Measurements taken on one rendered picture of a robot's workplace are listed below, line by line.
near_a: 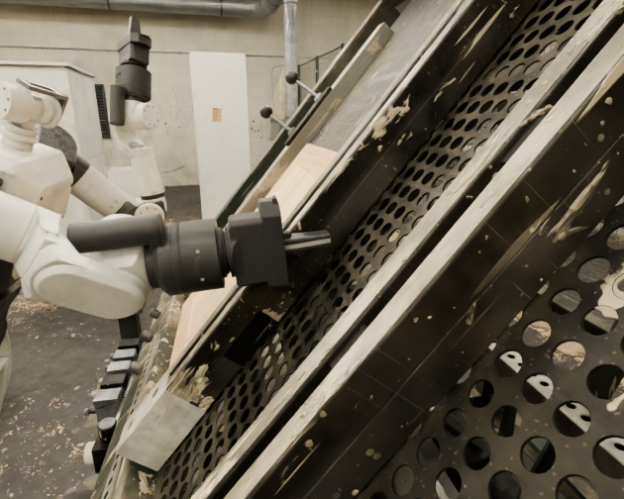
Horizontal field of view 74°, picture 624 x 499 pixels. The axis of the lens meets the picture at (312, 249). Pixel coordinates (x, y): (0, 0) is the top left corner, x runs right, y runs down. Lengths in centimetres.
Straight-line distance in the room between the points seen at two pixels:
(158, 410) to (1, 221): 33
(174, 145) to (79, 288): 888
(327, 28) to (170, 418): 953
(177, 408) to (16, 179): 49
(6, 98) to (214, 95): 407
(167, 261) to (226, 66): 453
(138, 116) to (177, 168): 821
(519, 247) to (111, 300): 41
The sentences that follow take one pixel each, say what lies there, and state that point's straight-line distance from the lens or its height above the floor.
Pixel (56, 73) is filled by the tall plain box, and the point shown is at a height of 168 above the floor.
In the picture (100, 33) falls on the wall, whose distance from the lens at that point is 956.
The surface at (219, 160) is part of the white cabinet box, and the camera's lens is 495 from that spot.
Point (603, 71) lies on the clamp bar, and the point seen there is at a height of 142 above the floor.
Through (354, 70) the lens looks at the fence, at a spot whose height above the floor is 152.
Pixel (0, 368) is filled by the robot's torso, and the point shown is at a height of 84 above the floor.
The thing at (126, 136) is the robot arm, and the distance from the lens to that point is 127.
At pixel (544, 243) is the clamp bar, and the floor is 132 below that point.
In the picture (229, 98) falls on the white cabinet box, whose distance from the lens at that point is 495.
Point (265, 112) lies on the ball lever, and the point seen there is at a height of 141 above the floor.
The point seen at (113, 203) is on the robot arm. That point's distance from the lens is 122.
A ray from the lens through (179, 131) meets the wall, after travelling 933.
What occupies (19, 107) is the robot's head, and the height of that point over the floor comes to 141.
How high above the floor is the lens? 140
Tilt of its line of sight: 18 degrees down
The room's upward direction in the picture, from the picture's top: straight up
